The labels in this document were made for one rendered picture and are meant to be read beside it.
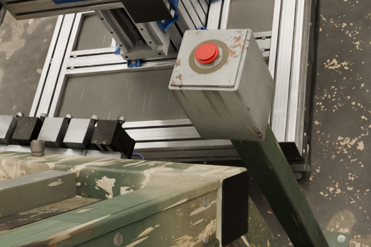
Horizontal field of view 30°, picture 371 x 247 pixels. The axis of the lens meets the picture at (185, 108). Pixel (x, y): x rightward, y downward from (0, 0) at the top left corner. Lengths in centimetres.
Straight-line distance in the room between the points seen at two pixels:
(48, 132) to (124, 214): 65
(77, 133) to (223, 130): 31
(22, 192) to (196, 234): 26
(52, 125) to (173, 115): 66
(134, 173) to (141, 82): 104
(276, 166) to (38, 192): 52
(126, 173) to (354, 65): 123
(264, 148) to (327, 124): 80
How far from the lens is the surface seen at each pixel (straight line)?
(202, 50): 110
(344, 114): 209
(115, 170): 109
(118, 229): 76
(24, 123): 144
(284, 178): 144
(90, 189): 112
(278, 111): 187
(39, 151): 124
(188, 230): 93
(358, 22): 228
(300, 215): 158
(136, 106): 206
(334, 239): 192
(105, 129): 133
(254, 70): 114
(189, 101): 113
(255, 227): 120
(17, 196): 101
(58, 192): 110
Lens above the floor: 177
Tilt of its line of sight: 52 degrees down
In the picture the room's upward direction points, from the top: 33 degrees counter-clockwise
